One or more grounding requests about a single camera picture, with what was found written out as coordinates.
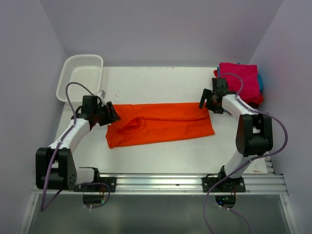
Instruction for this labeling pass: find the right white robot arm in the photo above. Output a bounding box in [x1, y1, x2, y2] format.
[199, 78, 273, 193]

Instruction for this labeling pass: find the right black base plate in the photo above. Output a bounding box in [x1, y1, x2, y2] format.
[201, 176, 246, 193]

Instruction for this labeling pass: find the white plastic basket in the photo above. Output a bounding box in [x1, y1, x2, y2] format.
[56, 54, 103, 103]

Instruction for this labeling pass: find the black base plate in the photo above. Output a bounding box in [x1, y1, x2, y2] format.
[201, 176, 246, 193]
[73, 177, 117, 193]

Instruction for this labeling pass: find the blue folded t shirt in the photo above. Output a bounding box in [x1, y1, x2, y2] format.
[257, 74, 263, 93]

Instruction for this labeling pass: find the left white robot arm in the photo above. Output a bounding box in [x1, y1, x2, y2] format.
[36, 95, 120, 192]

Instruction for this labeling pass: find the magenta folded t shirt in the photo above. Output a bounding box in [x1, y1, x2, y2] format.
[219, 62, 260, 101]

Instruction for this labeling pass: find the orange t shirt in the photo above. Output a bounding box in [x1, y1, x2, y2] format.
[106, 102, 215, 149]

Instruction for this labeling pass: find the dark red folded t shirt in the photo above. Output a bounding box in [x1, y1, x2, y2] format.
[248, 102, 259, 109]

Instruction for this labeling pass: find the aluminium mounting rail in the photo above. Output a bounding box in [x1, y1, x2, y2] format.
[31, 172, 288, 195]

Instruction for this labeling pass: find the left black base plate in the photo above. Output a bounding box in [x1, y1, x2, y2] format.
[73, 177, 117, 193]

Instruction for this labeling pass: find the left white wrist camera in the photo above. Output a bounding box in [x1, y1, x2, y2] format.
[96, 90, 106, 98]

